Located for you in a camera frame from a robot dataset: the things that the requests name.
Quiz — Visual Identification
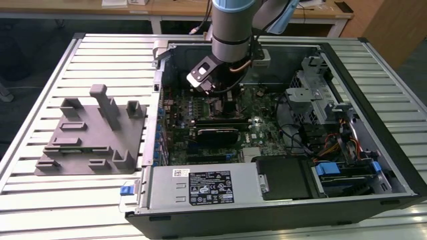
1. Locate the blue case latch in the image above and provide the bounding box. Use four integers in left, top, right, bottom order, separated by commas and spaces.
118, 181, 135, 197

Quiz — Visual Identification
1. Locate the grey chair foot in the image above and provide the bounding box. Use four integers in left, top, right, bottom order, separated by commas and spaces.
0, 82, 14, 103

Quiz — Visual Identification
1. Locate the metal drive cage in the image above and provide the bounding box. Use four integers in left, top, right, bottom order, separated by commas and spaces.
283, 55, 361, 131

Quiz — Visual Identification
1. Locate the CPU socket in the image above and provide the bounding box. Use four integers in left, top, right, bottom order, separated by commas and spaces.
207, 97, 224, 119

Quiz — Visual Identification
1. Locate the long black expansion slot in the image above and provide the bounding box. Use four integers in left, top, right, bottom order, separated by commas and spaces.
195, 118, 251, 131

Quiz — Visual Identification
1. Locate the blue disk carrier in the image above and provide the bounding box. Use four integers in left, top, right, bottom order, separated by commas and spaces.
312, 161, 383, 198

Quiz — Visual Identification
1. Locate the wooden cabinet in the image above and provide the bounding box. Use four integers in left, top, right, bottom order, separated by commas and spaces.
340, 0, 427, 70

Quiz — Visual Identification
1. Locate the black plastic bay cover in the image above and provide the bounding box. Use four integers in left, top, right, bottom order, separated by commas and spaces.
256, 154, 321, 202

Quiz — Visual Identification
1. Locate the black internal cable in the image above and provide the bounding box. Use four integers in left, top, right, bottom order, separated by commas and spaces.
276, 94, 317, 161

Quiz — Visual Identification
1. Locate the black cable brass fitting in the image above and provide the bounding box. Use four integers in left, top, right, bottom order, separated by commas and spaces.
229, 27, 268, 74

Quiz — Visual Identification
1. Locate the grey parts rack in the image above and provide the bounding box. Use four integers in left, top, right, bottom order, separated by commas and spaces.
33, 84, 149, 177

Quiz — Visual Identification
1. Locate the green motherboard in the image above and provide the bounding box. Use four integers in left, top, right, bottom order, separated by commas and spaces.
159, 84, 291, 167

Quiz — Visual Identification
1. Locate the silver chipset heatsink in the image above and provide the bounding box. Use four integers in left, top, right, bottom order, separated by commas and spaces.
241, 147, 264, 161

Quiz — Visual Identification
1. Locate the black power supply label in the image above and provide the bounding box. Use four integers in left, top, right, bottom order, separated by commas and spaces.
188, 170, 236, 207

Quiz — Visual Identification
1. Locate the short black expansion slot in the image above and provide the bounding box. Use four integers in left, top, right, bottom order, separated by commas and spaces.
185, 155, 228, 163

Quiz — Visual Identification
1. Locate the black PC case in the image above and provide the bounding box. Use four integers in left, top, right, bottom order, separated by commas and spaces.
123, 39, 427, 240

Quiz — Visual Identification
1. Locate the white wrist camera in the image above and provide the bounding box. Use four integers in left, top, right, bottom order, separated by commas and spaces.
185, 56, 223, 95

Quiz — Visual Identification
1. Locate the black graphics card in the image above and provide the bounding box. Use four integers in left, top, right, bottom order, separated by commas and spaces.
195, 127, 240, 146

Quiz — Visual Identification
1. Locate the wooden desk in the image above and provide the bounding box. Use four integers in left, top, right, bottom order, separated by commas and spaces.
0, 0, 355, 38

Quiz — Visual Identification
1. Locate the silver power supply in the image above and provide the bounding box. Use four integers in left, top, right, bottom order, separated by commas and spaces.
145, 163, 260, 210

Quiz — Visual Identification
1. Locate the black camera cable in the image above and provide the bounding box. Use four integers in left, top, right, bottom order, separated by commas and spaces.
208, 34, 264, 95

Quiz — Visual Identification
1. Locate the orange yellow wire bundle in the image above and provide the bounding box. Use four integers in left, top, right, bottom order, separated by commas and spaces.
312, 118, 364, 161

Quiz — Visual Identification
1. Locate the small black box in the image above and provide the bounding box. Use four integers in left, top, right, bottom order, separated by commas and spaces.
333, 1, 355, 14

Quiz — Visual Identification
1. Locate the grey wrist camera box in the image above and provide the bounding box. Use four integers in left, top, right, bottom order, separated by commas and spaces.
252, 48, 272, 68

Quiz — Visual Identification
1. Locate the thin dangling cable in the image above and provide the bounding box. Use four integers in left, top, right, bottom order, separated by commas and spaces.
189, 0, 215, 35

